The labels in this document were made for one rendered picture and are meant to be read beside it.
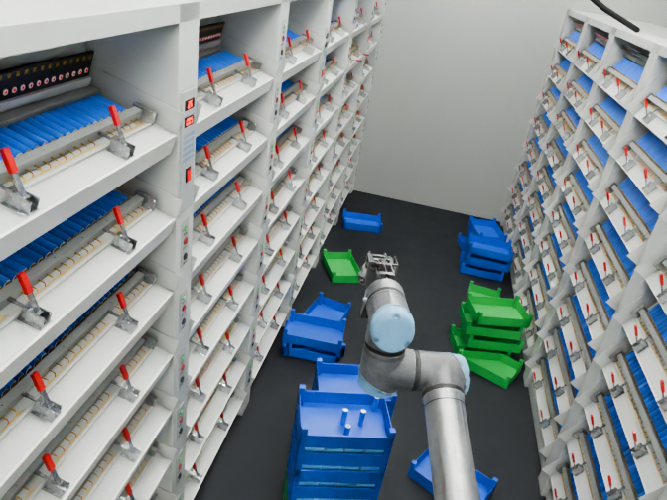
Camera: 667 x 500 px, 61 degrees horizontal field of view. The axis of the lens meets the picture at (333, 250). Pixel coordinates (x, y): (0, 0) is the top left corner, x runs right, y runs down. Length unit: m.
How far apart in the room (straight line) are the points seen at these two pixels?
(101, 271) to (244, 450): 1.51
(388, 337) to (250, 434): 1.48
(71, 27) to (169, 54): 0.35
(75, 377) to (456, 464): 0.74
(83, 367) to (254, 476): 1.33
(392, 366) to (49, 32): 0.86
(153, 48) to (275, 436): 1.78
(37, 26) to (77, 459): 0.84
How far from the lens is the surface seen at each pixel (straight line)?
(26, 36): 0.84
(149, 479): 1.78
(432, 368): 1.25
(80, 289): 1.08
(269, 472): 2.43
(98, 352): 1.24
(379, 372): 1.22
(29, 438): 1.10
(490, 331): 3.16
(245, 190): 1.97
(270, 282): 2.59
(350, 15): 3.24
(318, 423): 1.96
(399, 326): 1.16
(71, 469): 1.31
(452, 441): 1.18
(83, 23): 0.93
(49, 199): 0.94
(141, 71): 1.26
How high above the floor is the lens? 1.87
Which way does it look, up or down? 28 degrees down
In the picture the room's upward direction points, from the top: 10 degrees clockwise
